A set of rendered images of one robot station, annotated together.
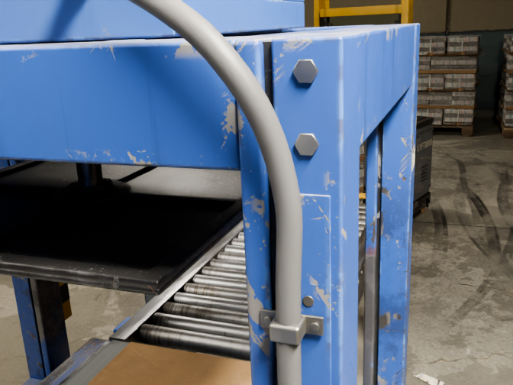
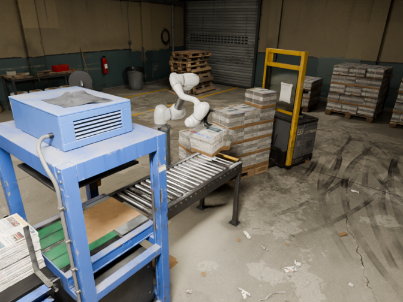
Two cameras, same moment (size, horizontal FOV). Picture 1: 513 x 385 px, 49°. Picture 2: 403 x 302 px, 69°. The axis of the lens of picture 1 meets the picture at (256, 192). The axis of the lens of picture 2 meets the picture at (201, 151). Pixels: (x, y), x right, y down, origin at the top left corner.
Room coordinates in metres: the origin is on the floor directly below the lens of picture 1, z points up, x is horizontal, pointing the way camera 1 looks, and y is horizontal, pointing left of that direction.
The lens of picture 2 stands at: (-0.56, -1.04, 2.17)
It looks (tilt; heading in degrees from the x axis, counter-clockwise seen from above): 23 degrees down; 18
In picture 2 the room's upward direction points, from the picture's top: 1 degrees clockwise
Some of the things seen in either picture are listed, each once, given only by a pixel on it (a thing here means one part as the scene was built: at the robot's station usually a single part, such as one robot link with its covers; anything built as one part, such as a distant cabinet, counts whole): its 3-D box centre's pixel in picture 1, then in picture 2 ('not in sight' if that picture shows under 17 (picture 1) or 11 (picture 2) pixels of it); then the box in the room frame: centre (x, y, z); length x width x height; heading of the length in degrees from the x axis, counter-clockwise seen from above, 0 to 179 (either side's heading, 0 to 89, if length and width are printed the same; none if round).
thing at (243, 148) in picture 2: not in sight; (219, 154); (3.32, -0.08, 0.42); 1.17 x 0.39 x 0.83; 142
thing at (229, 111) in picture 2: not in sight; (229, 110); (3.42, -0.17, 1.06); 0.37 x 0.29 x 0.01; 53
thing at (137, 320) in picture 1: (220, 259); (164, 174); (1.92, 0.14, 0.74); 1.34 x 0.05 x 0.12; 159
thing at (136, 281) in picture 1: (92, 198); (79, 165); (0.87, 0.26, 1.30); 0.55 x 0.55 x 0.03; 69
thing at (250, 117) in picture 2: not in sight; (243, 115); (3.66, -0.35, 0.95); 0.38 x 0.29 x 0.23; 50
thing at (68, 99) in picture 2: not in sight; (77, 96); (0.83, 0.17, 1.78); 0.32 x 0.28 x 0.05; 69
